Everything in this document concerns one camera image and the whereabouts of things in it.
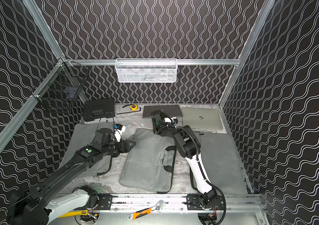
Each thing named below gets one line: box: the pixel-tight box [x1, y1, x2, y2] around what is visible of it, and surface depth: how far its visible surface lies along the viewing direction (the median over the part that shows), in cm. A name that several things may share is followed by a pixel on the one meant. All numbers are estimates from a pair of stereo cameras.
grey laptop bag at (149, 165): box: [119, 127, 177, 194], surface depth 87 cm
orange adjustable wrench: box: [127, 199, 167, 220], surface depth 73 cm
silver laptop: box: [181, 107, 224, 131], surface depth 115 cm
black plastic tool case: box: [83, 98, 116, 122], surface depth 112 cm
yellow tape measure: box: [129, 104, 139, 111], surface depth 119 cm
